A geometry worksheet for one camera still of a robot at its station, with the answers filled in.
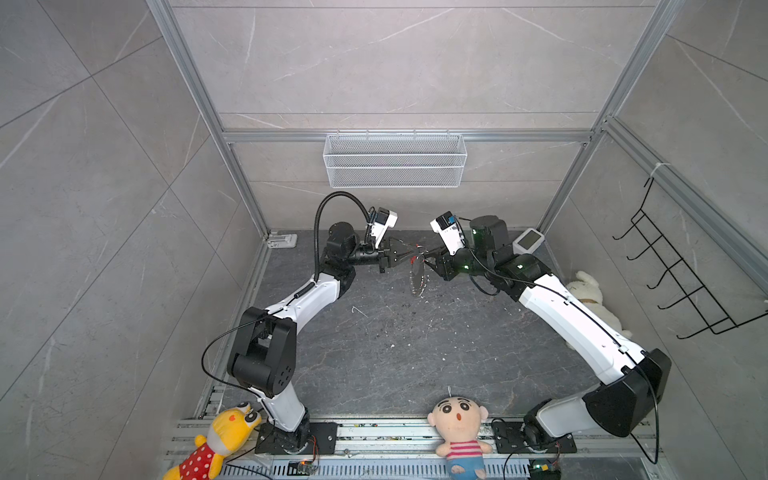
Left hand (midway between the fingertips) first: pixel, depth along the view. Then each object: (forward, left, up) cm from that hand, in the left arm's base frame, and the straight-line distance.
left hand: (421, 250), depth 72 cm
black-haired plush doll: (-33, -7, -23) cm, 41 cm away
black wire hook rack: (-21, -57, +1) cm, 61 cm away
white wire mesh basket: (+42, +5, -2) cm, 43 cm away
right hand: (+1, -3, -2) cm, 4 cm away
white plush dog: (+2, -54, -24) cm, 59 cm away
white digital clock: (+27, -46, -28) cm, 60 cm away
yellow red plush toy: (-33, +48, -26) cm, 64 cm away
